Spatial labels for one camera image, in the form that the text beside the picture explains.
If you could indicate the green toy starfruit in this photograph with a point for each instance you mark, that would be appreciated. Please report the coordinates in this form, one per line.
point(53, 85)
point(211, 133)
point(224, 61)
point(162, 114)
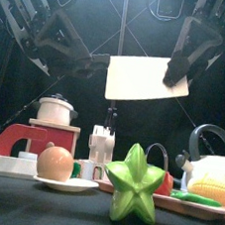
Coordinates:
point(132, 187)

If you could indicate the white toy pot black lid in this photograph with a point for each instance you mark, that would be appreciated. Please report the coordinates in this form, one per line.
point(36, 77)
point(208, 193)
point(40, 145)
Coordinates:
point(55, 111)

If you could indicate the wooden red toy stove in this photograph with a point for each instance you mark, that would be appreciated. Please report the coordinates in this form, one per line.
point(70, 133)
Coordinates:
point(59, 138)

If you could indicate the white toy knife block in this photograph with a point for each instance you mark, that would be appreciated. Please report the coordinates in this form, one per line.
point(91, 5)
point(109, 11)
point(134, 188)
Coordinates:
point(100, 148)

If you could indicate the small white toy block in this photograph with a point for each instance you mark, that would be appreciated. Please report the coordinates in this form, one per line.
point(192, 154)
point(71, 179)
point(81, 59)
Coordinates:
point(86, 169)

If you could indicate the red white triangular toy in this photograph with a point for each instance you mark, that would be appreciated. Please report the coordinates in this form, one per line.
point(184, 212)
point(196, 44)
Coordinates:
point(4, 141)

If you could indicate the white round plate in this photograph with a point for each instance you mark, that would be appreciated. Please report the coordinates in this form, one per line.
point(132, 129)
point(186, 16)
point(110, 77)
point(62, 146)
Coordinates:
point(74, 185)

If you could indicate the red toy tomato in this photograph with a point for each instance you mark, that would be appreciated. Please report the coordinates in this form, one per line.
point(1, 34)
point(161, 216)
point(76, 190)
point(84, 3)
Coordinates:
point(165, 184)

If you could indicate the yellow toy corn cob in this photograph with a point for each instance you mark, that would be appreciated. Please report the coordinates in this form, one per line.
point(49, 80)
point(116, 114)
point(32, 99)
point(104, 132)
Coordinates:
point(211, 188)

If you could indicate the green toy pea pod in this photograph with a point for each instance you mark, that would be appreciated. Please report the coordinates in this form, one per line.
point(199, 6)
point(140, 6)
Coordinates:
point(194, 198)

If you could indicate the pink wooden tray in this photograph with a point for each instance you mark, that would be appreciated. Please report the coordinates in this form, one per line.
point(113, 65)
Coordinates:
point(189, 209)

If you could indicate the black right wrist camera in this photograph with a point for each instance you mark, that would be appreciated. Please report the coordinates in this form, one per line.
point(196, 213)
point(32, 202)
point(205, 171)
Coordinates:
point(169, 5)

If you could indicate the silver metal frame post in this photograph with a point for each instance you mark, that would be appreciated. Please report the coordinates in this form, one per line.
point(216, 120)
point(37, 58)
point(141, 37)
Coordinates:
point(121, 35)

